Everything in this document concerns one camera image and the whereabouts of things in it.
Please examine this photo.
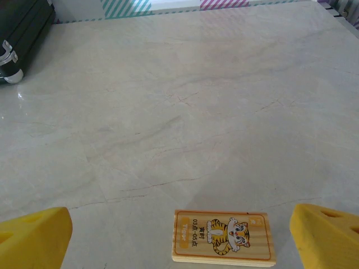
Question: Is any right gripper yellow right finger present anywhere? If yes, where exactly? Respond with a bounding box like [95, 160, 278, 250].
[289, 203, 359, 269]

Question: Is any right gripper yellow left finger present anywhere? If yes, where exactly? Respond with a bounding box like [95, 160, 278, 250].
[0, 206, 73, 269]

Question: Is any wooden tiger picture block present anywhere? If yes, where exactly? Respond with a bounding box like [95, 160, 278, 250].
[171, 209, 277, 267]

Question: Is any black hard case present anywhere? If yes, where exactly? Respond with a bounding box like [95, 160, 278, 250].
[0, 0, 56, 85]

